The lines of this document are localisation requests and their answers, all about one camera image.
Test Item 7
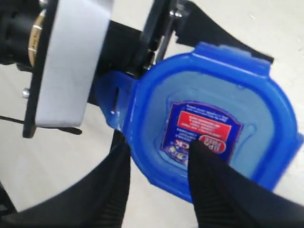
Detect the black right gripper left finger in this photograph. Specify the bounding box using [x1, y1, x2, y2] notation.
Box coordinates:
[0, 143, 131, 228]

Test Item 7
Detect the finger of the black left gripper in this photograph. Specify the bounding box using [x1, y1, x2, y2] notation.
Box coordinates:
[175, 1, 273, 63]

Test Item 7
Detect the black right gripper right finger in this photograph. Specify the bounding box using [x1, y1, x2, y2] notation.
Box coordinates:
[188, 140, 304, 228]

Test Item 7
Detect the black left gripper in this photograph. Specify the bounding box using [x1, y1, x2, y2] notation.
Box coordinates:
[22, 0, 185, 138]

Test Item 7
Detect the blue container lid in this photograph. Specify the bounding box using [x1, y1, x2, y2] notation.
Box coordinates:
[94, 43, 303, 194]

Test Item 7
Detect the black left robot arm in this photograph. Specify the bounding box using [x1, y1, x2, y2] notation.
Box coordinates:
[0, 0, 274, 79]

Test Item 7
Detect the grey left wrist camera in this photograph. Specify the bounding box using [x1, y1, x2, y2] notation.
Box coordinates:
[35, 0, 114, 128]

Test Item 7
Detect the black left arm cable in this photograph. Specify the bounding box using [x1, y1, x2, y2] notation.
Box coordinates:
[0, 115, 83, 135]

